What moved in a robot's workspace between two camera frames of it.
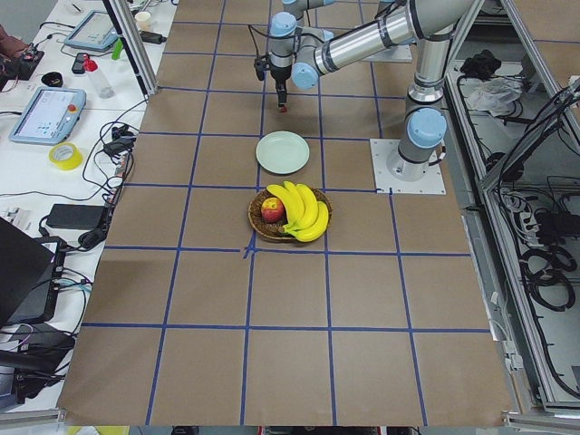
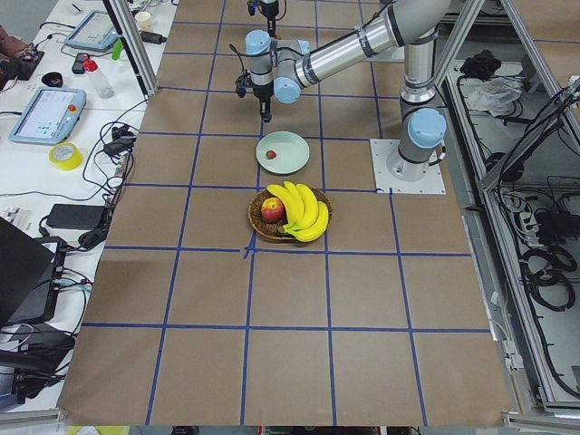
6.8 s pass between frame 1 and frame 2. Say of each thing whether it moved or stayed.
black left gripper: moved
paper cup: stayed
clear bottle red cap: stayed
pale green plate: stayed
